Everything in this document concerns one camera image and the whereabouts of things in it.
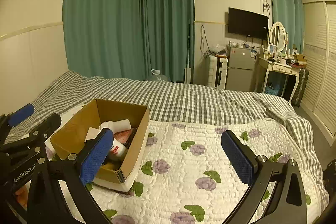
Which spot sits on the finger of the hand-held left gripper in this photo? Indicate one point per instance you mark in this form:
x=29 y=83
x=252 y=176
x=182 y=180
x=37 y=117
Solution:
x=21 y=113
x=46 y=125

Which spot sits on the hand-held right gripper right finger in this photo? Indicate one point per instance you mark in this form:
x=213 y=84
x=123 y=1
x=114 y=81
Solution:
x=237 y=158

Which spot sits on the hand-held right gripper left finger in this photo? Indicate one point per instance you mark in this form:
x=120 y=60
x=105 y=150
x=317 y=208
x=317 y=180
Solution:
x=95 y=155

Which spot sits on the white squat container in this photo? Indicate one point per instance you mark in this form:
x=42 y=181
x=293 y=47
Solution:
x=92 y=132

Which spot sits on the white bottle with red label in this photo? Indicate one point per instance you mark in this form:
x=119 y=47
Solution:
x=118 y=148

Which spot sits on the pink packet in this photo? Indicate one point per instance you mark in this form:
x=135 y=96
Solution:
x=124 y=136

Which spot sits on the white rounded bottle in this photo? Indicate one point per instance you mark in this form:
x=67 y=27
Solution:
x=115 y=124

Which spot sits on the brown cardboard box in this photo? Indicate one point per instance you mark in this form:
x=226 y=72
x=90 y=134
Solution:
x=136 y=150

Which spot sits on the white floral quilt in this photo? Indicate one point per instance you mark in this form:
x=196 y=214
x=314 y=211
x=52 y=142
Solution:
x=183 y=174

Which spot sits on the blue basket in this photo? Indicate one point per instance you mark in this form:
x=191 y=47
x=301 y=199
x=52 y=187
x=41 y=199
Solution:
x=271 y=90

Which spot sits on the white ribbed cabinet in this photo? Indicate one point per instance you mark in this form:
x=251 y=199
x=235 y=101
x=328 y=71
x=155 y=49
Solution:
x=214 y=71

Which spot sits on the dark suitcase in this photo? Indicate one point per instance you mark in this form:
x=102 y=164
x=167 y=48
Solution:
x=300 y=87

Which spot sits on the grey small fridge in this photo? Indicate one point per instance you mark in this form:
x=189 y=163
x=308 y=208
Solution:
x=240 y=61

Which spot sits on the white dressing table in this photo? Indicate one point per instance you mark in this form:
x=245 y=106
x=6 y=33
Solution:
x=278 y=67

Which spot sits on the clear water jug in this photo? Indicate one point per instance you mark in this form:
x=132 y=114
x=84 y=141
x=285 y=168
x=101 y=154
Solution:
x=160 y=76

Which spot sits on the clear plastic bag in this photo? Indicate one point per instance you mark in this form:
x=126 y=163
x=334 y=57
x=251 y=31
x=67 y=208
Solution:
x=218 y=48

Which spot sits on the white mop pole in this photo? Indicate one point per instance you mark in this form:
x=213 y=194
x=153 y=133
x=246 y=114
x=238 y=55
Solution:
x=188 y=56

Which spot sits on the white louvered wardrobe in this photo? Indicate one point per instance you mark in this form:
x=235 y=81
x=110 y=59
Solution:
x=320 y=69

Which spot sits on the wide green curtain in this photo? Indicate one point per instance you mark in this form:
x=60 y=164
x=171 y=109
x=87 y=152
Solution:
x=105 y=16

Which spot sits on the oval white vanity mirror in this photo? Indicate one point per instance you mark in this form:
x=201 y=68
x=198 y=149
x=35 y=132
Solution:
x=278 y=36

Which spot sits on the narrow green curtain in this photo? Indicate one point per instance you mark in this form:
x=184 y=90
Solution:
x=283 y=3

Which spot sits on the small photo frame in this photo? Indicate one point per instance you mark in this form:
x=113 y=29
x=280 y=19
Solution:
x=273 y=49

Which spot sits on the black wall television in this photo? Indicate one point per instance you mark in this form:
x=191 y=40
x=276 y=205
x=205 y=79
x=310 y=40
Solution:
x=248 y=23

